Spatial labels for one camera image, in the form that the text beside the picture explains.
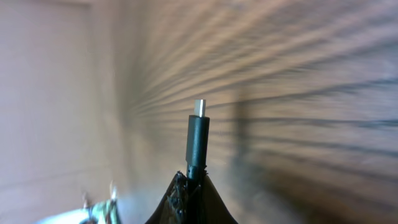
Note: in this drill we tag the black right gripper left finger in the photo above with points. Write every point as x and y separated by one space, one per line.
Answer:
172 208

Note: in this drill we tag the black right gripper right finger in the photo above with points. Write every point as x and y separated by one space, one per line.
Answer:
213 209

